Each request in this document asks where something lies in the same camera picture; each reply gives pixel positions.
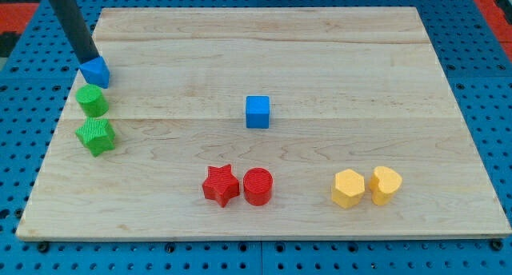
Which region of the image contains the green star block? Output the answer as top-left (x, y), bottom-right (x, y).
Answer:
top-left (75, 118), bottom-right (115, 157)

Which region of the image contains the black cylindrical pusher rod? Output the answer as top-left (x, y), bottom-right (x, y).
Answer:
top-left (49, 0), bottom-right (99, 64)

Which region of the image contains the red cylinder block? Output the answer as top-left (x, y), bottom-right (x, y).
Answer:
top-left (243, 167), bottom-right (274, 206)

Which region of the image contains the green cylinder block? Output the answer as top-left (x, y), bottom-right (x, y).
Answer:
top-left (75, 84), bottom-right (109, 118)

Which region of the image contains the yellow hexagon block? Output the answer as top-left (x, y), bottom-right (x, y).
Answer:
top-left (331, 169), bottom-right (366, 209)

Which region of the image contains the blue cube block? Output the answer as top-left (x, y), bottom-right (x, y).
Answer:
top-left (246, 95), bottom-right (270, 129)

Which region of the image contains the red star block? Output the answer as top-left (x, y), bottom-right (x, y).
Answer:
top-left (202, 164), bottom-right (240, 208)

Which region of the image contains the blue triangular prism block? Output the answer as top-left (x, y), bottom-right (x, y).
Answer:
top-left (79, 56), bottom-right (110, 89)

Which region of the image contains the light wooden board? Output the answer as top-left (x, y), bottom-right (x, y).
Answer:
top-left (17, 7), bottom-right (511, 242)

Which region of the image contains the yellow heart block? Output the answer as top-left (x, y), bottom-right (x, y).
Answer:
top-left (369, 166), bottom-right (403, 205)

